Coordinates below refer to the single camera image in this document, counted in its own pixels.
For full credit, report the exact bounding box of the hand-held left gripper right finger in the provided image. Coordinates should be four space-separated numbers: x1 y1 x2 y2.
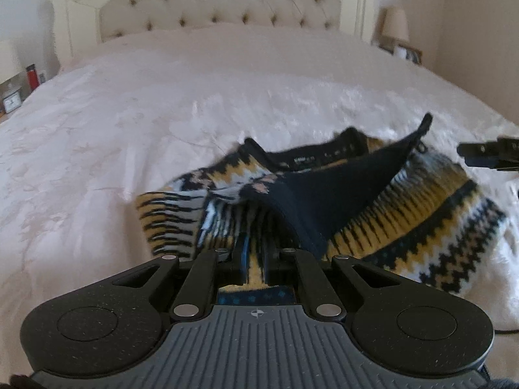
261 235 403 321

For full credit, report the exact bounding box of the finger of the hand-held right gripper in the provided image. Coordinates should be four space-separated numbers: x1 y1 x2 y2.
457 142 501 168

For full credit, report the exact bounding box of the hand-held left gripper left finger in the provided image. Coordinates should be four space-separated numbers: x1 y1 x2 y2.
109 231 249 320

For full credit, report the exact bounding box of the patterned knit sweater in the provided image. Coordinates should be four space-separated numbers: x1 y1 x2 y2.
136 113 509 306

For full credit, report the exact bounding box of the white table lamp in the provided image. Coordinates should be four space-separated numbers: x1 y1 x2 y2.
0 40 23 86
377 7 410 59

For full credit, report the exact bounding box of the white bed with bedspread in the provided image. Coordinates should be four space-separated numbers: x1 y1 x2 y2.
0 26 519 333

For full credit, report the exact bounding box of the tufted cream bed headboard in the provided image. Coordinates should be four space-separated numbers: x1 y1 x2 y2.
51 0 374 69

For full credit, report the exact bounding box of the small desk clock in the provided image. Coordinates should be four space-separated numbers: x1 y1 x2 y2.
2 91 22 113

